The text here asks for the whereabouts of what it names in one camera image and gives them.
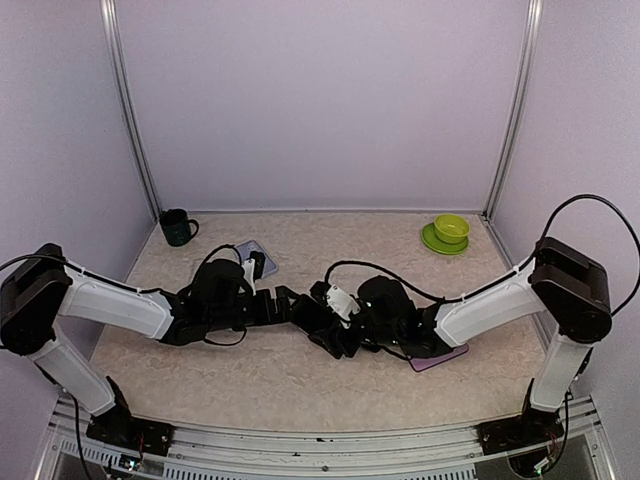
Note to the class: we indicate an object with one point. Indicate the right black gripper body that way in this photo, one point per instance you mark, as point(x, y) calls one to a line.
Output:
point(335, 339)

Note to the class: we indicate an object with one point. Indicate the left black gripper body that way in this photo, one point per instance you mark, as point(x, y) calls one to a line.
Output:
point(264, 315)

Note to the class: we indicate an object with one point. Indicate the purple-edged black-screen phone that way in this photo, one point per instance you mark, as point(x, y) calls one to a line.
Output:
point(311, 317)

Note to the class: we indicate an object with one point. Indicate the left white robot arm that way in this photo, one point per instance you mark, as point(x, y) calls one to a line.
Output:
point(44, 286)

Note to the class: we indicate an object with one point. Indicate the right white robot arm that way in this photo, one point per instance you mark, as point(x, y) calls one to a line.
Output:
point(556, 279)

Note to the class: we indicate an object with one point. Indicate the lavender phone case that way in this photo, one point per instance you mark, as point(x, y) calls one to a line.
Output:
point(245, 248)

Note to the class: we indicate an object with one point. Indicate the pink phone face down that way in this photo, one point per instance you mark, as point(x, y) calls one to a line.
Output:
point(421, 364)

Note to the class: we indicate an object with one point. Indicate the dark green mug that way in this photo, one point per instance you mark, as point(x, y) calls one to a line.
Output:
point(178, 228)

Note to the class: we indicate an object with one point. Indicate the green bowl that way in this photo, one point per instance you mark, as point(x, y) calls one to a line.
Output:
point(451, 229)

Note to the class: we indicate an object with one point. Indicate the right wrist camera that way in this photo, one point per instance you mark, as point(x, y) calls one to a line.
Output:
point(342, 304)

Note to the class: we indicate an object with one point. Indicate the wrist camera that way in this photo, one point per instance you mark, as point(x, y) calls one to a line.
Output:
point(342, 304)
point(253, 268)

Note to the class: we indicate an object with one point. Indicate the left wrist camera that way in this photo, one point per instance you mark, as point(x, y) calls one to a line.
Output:
point(253, 268)

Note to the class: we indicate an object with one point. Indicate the front aluminium rail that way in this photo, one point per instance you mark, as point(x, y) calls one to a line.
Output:
point(451, 452)

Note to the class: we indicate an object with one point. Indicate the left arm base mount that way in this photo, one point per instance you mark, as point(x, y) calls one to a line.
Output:
point(118, 427)

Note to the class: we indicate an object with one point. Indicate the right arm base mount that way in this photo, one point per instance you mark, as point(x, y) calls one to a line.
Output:
point(528, 428)

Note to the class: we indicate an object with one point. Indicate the left aluminium frame post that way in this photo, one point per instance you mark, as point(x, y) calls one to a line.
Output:
point(108, 9)

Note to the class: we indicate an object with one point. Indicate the aluminium frame post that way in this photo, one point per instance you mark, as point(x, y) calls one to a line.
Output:
point(516, 111)
point(108, 9)

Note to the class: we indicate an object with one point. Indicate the right aluminium frame post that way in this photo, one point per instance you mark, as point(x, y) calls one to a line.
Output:
point(516, 111)

